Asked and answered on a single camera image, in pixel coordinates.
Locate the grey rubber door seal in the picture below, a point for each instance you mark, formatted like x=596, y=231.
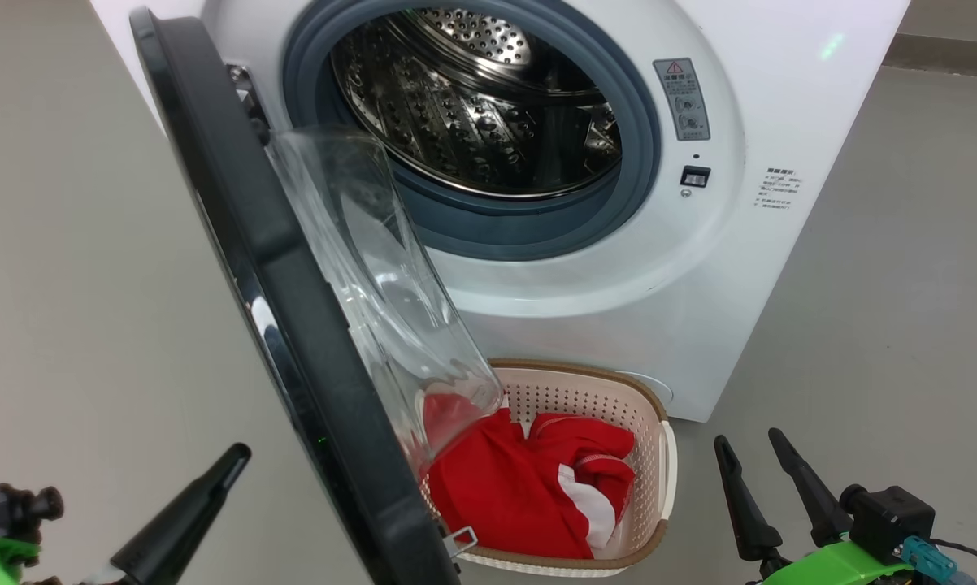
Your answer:
x=537, y=236

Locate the metal door hinge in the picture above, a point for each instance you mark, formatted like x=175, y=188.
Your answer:
x=249, y=101

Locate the round white filter cover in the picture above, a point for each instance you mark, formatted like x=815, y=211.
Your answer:
x=651, y=388

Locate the black door latch socket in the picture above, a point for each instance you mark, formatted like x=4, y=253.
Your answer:
x=696, y=176

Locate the black printed text label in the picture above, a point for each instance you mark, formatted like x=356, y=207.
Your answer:
x=779, y=188

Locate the cream perforated laundry basket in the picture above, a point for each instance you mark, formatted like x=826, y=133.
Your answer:
x=643, y=455

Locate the grey warning label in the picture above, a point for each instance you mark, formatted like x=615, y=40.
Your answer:
x=682, y=97

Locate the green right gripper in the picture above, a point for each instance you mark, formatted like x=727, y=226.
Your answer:
x=846, y=565

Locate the stainless steel washer drum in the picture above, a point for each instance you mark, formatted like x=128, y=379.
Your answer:
x=456, y=106

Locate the white washing machine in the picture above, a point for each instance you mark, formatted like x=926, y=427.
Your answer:
x=700, y=284

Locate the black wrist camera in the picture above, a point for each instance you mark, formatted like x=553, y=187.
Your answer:
x=9, y=512
x=891, y=520

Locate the dark grey washing machine door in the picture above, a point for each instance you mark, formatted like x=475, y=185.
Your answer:
x=293, y=325

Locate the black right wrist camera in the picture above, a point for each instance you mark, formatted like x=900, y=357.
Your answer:
x=891, y=520

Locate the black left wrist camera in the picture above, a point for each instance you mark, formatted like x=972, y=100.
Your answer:
x=9, y=512

